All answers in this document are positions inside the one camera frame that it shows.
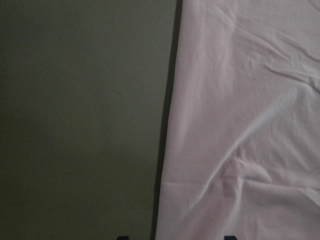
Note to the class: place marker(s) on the pink Snoopy t-shirt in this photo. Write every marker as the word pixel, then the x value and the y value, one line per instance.
pixel 242 154

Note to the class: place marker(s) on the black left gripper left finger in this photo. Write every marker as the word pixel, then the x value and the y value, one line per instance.
pixel 123 238

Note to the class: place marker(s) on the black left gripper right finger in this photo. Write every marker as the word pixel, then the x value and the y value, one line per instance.
pixel 230 237

